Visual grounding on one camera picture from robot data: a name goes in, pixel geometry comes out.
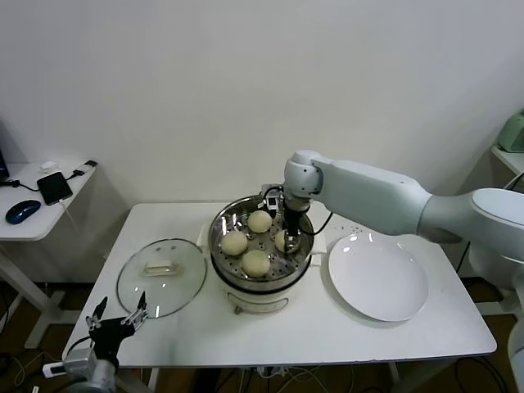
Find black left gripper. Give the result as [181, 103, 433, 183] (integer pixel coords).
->
[85, 290, 150, 358]

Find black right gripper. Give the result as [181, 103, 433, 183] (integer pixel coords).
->
[283, 198, 309, 253]

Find glass pot lid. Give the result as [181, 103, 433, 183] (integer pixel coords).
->
[116, 238, 208, 319]

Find stainless steel steamer basket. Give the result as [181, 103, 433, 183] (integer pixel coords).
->
[209, 196, 316, 287]

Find white electric cooker pot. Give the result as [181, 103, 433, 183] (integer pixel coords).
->
[197, 223, 328, 317]

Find white round plate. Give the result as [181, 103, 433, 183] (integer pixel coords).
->
[327, 233, 430, 323]

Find white side desk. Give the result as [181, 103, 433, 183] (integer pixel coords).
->
[0, 161, 100, 349]

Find blue computer mouse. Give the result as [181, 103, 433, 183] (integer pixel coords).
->
[6, 199, 43, 225]

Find black smartphone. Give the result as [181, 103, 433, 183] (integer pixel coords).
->
[37, 171, 75, 206]

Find black adapter dongle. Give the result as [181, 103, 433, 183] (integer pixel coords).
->
[67, 160, 101, 182]

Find dark laptop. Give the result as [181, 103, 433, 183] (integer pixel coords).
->
[0, 118, 13, 188]

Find white shelf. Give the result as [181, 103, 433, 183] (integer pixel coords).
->
[490, 145, 524, 181]

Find green appliance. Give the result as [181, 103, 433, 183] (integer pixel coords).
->
[499, 109, 524, 156]

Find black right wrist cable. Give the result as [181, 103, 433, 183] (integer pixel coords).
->
[300, 210, 333, 237]

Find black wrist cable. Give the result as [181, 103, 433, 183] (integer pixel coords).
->
[300, 210, 333, 237]
[65, 335, 94, 357]

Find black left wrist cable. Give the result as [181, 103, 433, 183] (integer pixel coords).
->
[65, 335, 94, 357]

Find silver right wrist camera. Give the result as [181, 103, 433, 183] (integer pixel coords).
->
[261, 186, 285, 213]

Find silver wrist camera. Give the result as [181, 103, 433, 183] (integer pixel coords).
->
[43, 350, 98, 377]
[261, 186, 285, 213]

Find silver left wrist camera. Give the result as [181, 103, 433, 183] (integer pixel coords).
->
[43, 350, 98, 377]

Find white phone charging cable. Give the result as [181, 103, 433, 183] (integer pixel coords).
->
[60, 198, 92, 251]

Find black cable with connector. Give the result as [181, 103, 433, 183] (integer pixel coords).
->
[0, 178, 42, 192]

